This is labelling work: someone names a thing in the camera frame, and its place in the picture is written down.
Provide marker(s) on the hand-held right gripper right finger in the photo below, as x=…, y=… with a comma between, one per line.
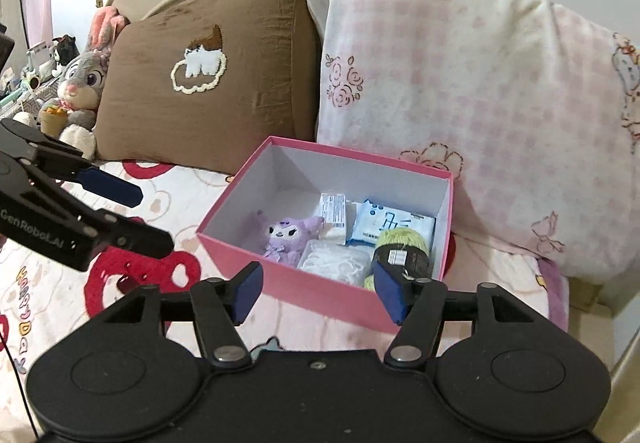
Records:
x=391, y=293

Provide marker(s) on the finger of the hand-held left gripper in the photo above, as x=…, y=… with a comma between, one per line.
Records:
x=112, y=188
x=142, y=240

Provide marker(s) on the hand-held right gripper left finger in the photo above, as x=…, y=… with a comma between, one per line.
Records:
x=247, y=293

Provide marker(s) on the green yarn ball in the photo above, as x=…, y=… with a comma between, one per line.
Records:
x=400, y=248

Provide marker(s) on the clear bag of white cotton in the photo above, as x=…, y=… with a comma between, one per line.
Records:
x=335, y=263

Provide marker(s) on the pink cardboard box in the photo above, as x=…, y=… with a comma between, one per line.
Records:
x=250, y=228

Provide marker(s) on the blue white wipes packet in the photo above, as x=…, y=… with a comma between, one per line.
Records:
x=387, y=223

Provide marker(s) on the purple plush toy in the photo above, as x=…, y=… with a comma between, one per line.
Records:
x=290, y=235

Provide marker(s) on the small white carton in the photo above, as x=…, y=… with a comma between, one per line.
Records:
x=333, y=215

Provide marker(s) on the white red heart printed blanket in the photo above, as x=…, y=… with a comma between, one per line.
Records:
x=165, y=193

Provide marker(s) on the grey bunny plush toy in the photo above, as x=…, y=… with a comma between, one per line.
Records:
x=82, y=83

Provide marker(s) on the cluttered bedside table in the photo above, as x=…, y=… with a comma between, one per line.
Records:
x=25, y=88

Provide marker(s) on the black white plush toy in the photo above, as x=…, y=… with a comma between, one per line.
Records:
x=64, y=50

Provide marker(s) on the brown embroidered pillow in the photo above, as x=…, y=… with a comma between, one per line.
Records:
x=240, y=113

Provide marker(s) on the pink checked pillow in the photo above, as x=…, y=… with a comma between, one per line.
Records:
x=475, y=123

